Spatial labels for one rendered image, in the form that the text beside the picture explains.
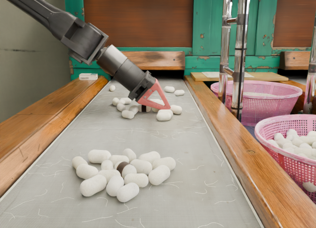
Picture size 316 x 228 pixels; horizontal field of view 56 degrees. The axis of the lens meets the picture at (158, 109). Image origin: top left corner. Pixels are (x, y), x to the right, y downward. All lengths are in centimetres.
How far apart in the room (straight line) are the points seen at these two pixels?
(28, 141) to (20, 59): 161
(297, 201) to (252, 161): 10
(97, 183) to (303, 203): 23
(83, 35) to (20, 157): 32
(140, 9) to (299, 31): 63
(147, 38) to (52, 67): 99
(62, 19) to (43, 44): 136
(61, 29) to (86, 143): 28
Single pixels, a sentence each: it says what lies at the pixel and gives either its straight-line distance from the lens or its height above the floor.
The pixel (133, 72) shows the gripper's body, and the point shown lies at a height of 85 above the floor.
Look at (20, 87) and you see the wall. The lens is 215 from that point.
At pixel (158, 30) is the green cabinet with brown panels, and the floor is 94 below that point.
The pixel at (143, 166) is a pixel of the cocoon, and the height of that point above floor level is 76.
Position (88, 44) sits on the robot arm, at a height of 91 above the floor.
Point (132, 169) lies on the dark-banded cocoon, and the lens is 41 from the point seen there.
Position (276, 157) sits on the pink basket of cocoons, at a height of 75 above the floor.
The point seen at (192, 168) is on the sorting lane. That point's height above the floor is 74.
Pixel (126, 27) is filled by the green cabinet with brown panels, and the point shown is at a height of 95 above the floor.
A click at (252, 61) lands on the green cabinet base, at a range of 127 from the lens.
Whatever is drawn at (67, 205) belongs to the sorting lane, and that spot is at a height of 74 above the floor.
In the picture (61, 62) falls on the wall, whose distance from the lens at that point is 205.
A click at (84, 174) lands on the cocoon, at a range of 42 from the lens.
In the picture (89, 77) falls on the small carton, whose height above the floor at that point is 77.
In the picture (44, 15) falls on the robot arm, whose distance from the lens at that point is 73.
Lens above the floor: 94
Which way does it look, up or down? 15 degrees down
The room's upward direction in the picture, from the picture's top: straight up
